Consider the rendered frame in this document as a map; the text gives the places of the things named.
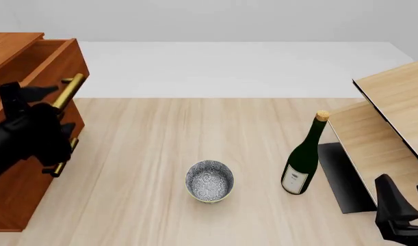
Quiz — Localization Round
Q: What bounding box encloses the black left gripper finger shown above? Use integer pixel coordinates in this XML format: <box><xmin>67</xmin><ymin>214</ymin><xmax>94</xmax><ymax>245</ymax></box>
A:
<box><xmin>19</xmin><ymin>85</ymin><xmax>60</xmax><ymax>103</ymax></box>
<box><xmin>60</xmin><ymin>122</ymin><xmax>77</xmax><ymax>141</ymax></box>

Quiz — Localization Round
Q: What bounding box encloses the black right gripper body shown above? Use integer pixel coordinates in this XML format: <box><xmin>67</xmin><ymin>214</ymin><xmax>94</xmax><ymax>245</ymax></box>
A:
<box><xmin>375</xmin><ymin>213</ymin><xmax>418</xmax><ymax>242</ymax></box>

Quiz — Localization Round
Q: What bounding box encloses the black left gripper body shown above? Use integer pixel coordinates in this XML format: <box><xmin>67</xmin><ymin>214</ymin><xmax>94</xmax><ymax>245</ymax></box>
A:
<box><xmin>26</xmin><ymin>102</ymin><xmax>74</xmax><ymax>167</ymax></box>

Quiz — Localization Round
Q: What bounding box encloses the long brass drawer handle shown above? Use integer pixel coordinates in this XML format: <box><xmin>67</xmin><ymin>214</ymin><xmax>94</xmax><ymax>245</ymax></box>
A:
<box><xmin>50</xmin><ymin>72</ymin><xmax>87</xmax><ymax>117</ymax></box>

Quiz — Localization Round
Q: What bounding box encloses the wooden drawer with interior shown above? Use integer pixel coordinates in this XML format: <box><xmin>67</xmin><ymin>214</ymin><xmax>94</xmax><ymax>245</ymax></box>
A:
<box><xmin>0</xmin><ymin>38</ymin><xmax>91</xmax><ymax>124</ymax></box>

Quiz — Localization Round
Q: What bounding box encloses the closed wooden drawer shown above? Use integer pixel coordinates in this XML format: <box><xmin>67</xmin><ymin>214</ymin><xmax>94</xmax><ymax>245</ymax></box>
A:
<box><xmin>0</xmin><ymin>98</ymin><xmax>86</xmax><ymax>232</ymax></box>

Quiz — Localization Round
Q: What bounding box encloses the wooden cabinet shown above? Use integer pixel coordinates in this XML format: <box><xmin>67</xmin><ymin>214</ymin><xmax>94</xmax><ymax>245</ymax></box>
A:
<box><xmin>0</xmin><ymin>32</ymin><xmax>91</xmax><ymax>233</ymax></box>

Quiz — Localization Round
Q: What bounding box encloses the pale wood shelf rack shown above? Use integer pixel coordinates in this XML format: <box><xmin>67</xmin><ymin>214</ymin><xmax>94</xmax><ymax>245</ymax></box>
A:
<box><xmin>317</xmin><ymin>57</ymin><xmax>418</xmax><ymax>215</ymax></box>

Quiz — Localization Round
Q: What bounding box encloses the dark green wine bottle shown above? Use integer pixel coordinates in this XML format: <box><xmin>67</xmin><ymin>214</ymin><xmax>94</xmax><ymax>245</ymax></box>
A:
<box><xmin>280</xmin><ymin>118</ymin><xmax>329</xmax><ymax>196</ymax></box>

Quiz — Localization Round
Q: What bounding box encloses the bottle cork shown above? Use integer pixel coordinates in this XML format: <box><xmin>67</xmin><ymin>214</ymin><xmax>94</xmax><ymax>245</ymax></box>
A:
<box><xmin>315</xmin><ymin>109</ymin><xmax>330</xmax><ymax>123</ymax></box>

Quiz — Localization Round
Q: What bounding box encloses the blue white patterned bowl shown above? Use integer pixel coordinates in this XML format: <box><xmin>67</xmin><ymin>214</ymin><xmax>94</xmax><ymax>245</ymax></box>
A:
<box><xmin>185</xmin><ymin>160</ymin><xmax>235</xmax><ymax>205</ymax></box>

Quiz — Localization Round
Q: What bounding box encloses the short brass drawer handle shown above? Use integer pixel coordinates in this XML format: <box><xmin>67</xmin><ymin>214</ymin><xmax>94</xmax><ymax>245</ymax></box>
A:
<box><xmin>41</xmin><ymin>137</ymin><xmax>80</xmax><ymax>178</ymax></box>

